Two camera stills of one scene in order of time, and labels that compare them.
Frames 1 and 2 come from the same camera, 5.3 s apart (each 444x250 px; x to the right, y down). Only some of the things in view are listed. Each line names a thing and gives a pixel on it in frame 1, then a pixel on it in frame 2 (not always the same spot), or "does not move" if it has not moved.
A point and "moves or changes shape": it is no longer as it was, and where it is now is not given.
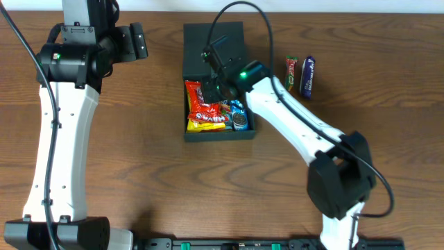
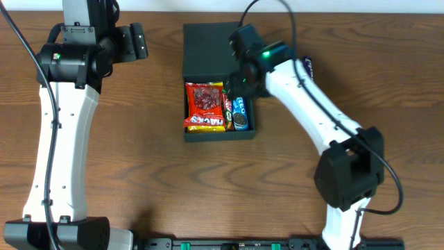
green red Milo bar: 291,61 moves or changes shape
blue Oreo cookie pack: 239,115 does not move
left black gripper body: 139,40 does not move
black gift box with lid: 194,42 does not move
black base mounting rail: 260,244 does not move
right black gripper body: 211,92 → 236,87
